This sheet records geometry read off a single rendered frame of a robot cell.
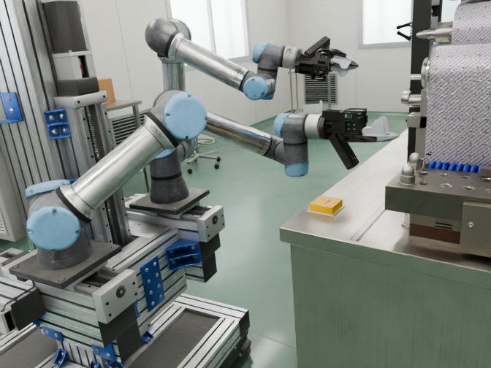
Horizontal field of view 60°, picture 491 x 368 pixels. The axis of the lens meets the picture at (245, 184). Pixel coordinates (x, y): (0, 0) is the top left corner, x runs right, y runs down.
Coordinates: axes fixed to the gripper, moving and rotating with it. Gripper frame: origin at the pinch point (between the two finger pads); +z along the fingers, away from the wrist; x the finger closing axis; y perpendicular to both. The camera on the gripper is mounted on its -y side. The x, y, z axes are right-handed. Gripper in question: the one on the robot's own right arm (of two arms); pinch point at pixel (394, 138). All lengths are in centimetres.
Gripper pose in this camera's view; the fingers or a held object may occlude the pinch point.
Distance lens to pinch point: 119.4
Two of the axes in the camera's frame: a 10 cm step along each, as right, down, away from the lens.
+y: -0.9, -9.4, -3.3
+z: 8.1, 1.2, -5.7
